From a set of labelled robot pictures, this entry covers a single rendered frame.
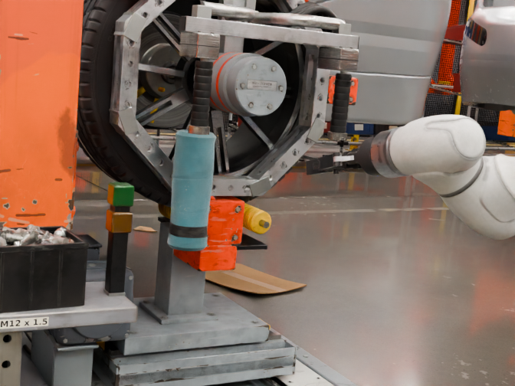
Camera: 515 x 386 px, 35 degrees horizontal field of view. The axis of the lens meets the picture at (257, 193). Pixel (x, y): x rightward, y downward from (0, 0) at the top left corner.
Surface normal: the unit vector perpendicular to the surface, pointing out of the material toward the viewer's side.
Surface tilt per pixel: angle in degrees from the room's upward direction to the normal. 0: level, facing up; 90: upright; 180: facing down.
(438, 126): 52
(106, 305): 0
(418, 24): 90
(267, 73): 90
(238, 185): 90
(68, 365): 90
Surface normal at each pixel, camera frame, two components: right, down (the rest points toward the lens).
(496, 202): -0.07, 0.51
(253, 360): 0.48, 0.18
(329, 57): -0.88, 0.00
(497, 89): -0.90, 0.28
